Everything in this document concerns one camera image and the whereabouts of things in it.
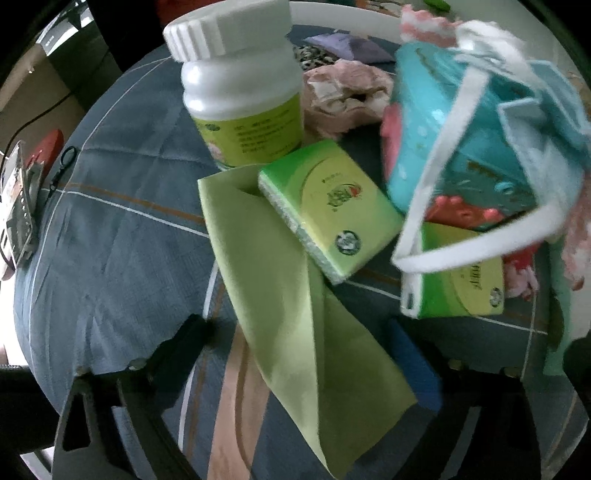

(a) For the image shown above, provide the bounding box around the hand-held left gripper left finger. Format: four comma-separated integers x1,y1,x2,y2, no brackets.
53,315,218,480

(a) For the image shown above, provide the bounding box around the black cable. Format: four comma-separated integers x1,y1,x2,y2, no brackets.
0,88,75,160

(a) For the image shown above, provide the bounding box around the red object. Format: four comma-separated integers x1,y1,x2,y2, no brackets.
25,129,64,169

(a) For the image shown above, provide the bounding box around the green tissue pack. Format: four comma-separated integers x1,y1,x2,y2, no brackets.
257,140,404,284
401,222,505,320

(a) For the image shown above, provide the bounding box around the light blue face mask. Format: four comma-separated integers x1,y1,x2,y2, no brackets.
392,21,591,273

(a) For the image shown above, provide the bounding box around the crumpled pink cloth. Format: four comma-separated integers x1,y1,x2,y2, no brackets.
304,59,393,138

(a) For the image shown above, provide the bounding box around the white bottle with green label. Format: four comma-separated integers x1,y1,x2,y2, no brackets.
164,0,305,171

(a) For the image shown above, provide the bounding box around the white board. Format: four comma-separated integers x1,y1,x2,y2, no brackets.
288,1,404,44

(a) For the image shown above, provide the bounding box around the pink flower printed packet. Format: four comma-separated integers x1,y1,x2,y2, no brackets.
502,247,541,301

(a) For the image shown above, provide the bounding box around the purple packet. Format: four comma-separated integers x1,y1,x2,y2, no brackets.
305,31,395,63

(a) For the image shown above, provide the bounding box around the pink white knitted cloth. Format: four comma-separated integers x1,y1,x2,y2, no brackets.
399,4,469,48

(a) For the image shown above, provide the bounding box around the black lanyard clip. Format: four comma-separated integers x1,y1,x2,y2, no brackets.
44,146,78,200

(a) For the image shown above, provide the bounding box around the teal plastic toy box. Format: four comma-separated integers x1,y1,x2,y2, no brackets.
381,42,546,232

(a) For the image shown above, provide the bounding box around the leopard print cloth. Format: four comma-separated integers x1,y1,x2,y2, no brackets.
293,44,340,72

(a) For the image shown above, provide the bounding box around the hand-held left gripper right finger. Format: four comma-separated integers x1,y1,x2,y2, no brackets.
387,318,546,480

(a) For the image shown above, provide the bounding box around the metal stand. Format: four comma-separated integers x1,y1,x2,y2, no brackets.
0,139,43,280

